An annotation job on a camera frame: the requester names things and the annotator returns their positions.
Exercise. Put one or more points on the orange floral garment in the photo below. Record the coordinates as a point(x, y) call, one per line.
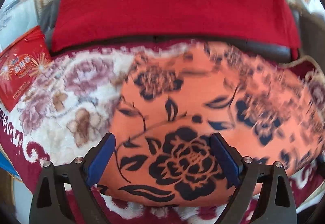
point(170, 107)

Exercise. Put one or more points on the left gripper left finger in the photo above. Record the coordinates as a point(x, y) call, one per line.
point(50, 203)

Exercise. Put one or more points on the floral plush seat cover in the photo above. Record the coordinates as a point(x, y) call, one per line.
point(69, 108)

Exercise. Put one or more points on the red throw blanket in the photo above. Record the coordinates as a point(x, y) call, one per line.
point(262, 21)

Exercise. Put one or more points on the black leather sofa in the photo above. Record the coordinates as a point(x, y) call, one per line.
point(310, 26)

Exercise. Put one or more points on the white standing air conditioner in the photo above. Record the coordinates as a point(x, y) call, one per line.
point(17, 17)

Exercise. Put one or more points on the red gift box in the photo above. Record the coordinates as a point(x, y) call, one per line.
point(21, 63)

